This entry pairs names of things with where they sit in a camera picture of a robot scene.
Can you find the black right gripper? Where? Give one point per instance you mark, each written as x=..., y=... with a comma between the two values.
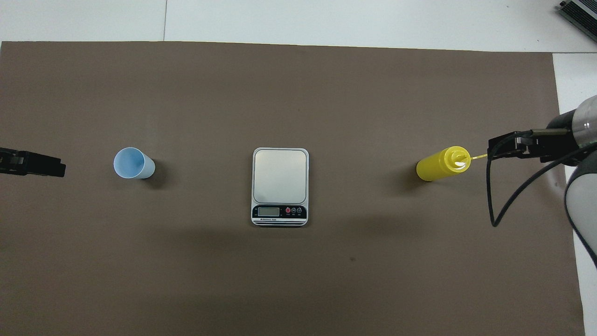
x=557, y=147

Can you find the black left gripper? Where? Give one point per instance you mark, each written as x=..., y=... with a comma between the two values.
x=9, y=161

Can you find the yellow squeeze bottle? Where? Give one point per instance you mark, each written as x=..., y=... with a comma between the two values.
x=436, y=165

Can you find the light blue plastic cup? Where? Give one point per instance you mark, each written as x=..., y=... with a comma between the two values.
x=133, y=164

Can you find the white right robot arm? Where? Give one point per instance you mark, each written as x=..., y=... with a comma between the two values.
x=580, y=200

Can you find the silver digital kitchen scale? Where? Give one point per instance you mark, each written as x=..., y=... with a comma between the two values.
x=280, y=179

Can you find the grey ribbed metal device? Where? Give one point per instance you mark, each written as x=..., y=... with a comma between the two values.
x=580, y=16

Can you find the brown table mat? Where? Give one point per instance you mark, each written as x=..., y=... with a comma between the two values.
x=280, y=280

